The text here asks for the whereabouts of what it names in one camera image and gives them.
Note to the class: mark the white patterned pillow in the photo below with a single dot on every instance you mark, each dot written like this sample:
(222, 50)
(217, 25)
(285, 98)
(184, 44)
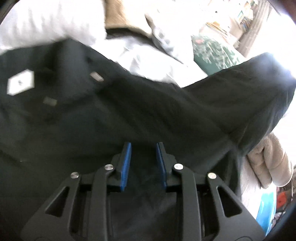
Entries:
(166, 57)

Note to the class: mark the black quilted jacket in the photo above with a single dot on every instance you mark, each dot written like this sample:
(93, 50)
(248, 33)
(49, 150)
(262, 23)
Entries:
(66, 108)

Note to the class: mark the green leaf-pattern cushion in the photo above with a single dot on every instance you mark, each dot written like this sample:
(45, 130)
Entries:
(213, 55)

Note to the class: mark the beige folded towel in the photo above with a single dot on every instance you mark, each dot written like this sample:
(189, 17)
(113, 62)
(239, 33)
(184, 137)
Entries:
(270, 162)

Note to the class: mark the light grey pillow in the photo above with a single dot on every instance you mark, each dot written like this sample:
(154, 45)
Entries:
(31, 23)

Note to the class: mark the tan fleece blanket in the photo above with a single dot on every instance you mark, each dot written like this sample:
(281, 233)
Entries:
(127, 15)

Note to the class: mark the white bookshelf with books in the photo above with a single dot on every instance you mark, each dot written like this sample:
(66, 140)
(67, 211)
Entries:
(239, 22)

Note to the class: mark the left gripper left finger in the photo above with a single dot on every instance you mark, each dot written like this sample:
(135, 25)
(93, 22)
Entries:
(79, 208)

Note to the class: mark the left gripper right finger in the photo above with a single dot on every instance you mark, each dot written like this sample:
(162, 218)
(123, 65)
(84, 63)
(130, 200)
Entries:
(207, 209)

